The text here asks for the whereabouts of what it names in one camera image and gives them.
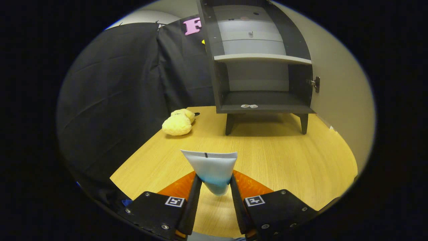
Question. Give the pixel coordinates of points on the black backdrop cloth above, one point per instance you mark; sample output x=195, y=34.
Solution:
x=117, y=100

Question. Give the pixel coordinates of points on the metal door hinge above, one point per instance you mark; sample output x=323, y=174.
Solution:
x=316, y=83

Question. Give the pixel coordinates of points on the dark grey cabinet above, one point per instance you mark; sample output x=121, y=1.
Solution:
x=220, y=80

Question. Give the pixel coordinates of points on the white and blue tube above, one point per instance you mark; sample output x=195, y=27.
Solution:
x=212, y=167

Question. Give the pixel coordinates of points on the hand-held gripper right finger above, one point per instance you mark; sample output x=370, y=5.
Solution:
x=281, y=211

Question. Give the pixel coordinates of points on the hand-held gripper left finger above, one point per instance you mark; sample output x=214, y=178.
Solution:
x=153, y=211

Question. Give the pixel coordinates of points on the yellow plush toy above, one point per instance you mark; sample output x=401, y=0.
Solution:
x=177, y=125

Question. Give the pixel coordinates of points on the light grey cabinet shelf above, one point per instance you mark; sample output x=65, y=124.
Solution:
x=260, y=58

